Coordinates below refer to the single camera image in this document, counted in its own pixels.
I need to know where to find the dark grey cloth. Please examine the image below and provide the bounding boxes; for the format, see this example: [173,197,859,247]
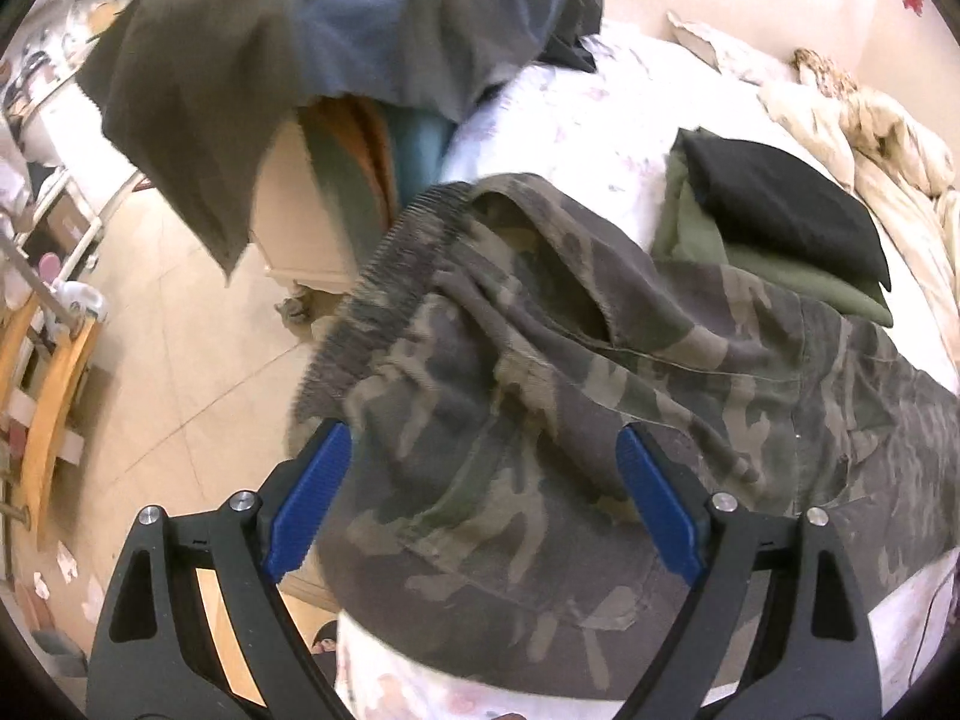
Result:
[79,0,578,286]

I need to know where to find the beige quilt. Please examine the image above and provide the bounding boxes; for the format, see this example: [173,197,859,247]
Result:
[757,49,960,391]

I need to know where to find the wooden chair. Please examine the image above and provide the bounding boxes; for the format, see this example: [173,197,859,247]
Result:
[0,292,106,548]

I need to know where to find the camouflage pants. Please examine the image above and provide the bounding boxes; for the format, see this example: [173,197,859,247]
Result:
[289,172,960,683]

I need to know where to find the white table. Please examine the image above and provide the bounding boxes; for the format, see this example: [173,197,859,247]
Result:
[11,71,147,271]

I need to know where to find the black folded garment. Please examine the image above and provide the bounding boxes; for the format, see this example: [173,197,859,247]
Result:
[679,127,893,293]

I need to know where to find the black cloth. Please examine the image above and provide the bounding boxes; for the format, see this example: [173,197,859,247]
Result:
[405,0,605,74]

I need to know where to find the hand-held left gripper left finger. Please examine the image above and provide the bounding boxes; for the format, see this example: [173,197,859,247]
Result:
[86,420,353,720]

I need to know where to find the white cabinet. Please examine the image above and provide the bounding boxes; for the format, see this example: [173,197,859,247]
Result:
[251,120,368,293]

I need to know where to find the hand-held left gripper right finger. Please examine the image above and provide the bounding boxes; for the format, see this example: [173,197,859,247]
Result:
[607,424,882,720]

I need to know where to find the teal cloth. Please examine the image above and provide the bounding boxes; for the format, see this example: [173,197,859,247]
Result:
[390,112,460,205]

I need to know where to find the white floral bed sheet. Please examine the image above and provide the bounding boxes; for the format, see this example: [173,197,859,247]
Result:
[330,19,960,720]

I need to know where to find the olive green folded garment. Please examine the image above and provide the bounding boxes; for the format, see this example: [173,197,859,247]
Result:
[651,150,897,327]

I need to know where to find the cream pillow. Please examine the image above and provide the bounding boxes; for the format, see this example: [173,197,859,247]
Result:
[666,11,800,87]

